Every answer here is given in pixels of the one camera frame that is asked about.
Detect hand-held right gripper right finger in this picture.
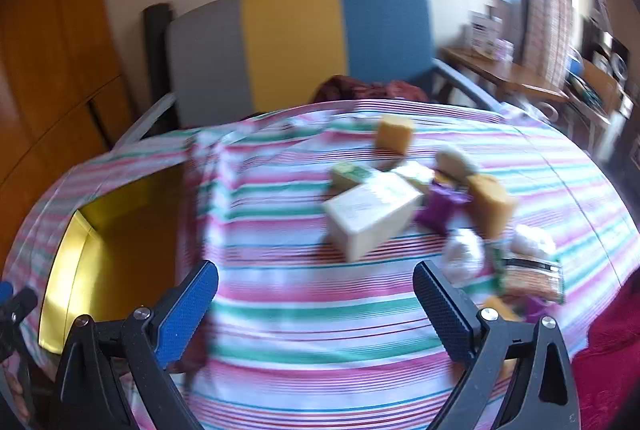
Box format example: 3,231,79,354
414,260,581,430

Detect white snack packet green label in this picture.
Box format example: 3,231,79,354
440,230,488,285

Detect red blanket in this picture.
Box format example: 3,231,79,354
570,280,640,430

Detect pale green packet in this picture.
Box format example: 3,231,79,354
395,162,436,191

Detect white plastic packet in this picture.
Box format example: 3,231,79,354
510,225,556,261

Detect striped tablecloth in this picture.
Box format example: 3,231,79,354
0,102,640,430

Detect grey yellow blue chair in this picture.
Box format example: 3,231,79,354
115,0,501,151

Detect yellow packet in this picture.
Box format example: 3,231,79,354
482,295,521,321

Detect small green carton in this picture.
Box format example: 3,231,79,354
331,162,373,193

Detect wooden wardrobe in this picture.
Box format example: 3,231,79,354
0,0,146,261

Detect wooden board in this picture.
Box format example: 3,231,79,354
580,60,621,111

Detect white folding table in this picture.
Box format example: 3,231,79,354
565,80,626,161

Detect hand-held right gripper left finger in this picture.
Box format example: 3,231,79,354
52,260,220,430

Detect wooden desk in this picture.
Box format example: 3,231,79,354
440,47,571,111

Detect dark red cloth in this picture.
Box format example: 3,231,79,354
310,74,431,104

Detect large cream carton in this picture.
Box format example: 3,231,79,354
322,172,426,263

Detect beige scrub sponge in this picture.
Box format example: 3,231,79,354
435,147,478,183

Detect clear plastic snack bag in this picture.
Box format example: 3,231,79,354
500,255,566,303

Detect gold box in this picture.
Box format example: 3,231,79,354
39,170,201,356

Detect white appliance carton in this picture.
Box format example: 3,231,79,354
467,10,503,55

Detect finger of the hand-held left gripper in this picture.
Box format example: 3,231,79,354
0,281,40,361

